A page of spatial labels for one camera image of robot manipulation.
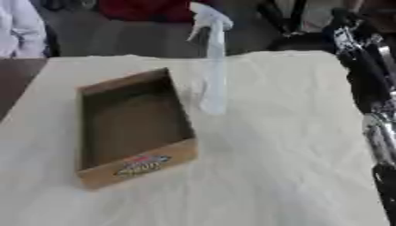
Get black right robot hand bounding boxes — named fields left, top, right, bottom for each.
left=320, top=8, right=396, bottom=115

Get white spray bottle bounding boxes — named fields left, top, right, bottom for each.
left=184, top=2, right=235, bottom=117

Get tan cardboard box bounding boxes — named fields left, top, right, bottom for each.
left=72, top=67, right=200, bottom=191

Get black chair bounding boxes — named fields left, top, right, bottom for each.
left=255, top=0, right=338, bottom=52

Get person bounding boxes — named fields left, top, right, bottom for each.
left=0, top=0, right=62, bottom=59
left=95, top=0, right=214, bottom=24

